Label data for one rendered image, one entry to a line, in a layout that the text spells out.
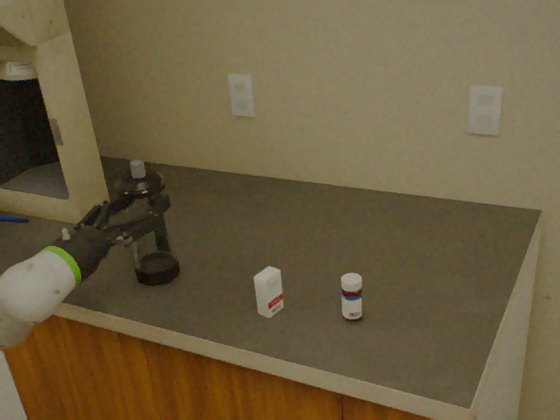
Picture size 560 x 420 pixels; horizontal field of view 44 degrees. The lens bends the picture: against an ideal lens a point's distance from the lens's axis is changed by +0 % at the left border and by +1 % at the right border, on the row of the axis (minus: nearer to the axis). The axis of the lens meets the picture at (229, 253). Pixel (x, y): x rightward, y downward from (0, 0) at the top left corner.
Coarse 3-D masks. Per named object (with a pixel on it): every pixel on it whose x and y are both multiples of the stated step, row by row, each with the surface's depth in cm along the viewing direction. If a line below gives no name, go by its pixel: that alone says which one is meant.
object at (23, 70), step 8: (0, 64) 171; (8, 64) 168; (16, 64) 167; (24, 64) 167; (32, 64) 167; (0, 72) 171; (8, 72) 168; (16, 72) 167; (24, 72) 167; (32, 72) 167
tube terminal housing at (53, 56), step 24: (48, 0) 157; (48, 24) 158; (0, 48) 163; (24, 48) 159; (48, 48) 159; (72, 48) 166; (48, 72) 160; (72, 72) 167; (48, 96) 163; (72, 96) 168; (72, 120) 170; (72, 144) 171; (96, 144) 179; (72, 168) 172; (96, 168) 180; (0, 192) 191; (72, 192) 176; (96, 192) 182; (48, 216) 186; (72, 216) 181
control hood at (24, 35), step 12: (0, 0) 152; (12, 0) 150; (24, 0) 151; (0, 12) 146; (12, 12) 149; (24, 12) 152; (0, 24) 147; (12, 24) 149; (24, 24) 152; (0, 36) 153; (12, 36) 151; (24, 36) 153
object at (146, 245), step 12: (120, 192) 141; (132, 192) 140; (144, 192) 140; (132, 204) 142; (144, 204) 142; (132, 216) 144; (168, 228) 148; (144, 240) 146; (156, 240) 146; (168, 240) 149; (144, 252) 147; (156, 252) 148; (168, 252) 149; (144, 264) 149; (156, 264) 149; (168, 264) 150
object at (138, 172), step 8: (136, 160) 143; (136, 168) 141; (144, 168) 146; (128, 176) 143; (136, 176) 142; (144, 176) 143; (152, 176) 142; (160, 176) 144; (120, 184) 142; (128, 184) 141; (136, 184) 140; (144, 184) 140; (152, 184) 141
